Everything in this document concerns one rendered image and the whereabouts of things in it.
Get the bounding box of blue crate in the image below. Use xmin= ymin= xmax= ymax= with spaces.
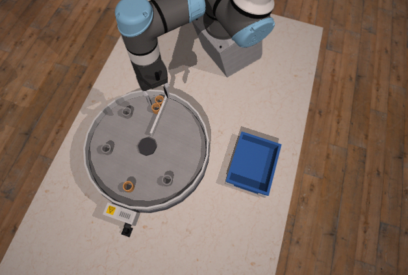
xmin=225 ymin=131 xmax=282 ymax=197

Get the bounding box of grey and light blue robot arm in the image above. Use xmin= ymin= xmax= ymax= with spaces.
xmin=115 ymin=0 xmax=275 ymax=56

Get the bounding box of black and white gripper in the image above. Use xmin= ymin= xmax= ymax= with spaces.
xmin=127 ymin=43 xmax=170 ymax=106

